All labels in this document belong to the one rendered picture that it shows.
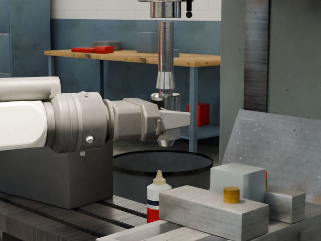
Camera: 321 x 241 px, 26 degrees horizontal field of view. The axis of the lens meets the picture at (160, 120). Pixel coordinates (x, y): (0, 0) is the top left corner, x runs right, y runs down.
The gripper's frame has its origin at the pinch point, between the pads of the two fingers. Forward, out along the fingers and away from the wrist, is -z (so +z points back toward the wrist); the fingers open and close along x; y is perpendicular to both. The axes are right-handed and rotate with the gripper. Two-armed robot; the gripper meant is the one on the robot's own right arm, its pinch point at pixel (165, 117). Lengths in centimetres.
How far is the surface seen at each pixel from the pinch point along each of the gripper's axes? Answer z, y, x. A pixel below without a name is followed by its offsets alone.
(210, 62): -214, 25, 429
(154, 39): -206, 10, 540
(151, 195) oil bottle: 1.9, 12.7, 1.2
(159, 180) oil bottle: 0.4, 10.4, 1.2
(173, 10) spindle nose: -0.2, -16.5, -2.4
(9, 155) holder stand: 18.5, 11.9, 36.8
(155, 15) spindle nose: 2.2, -15.8, -1.1
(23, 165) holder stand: 16.4, 13.3, 33.0
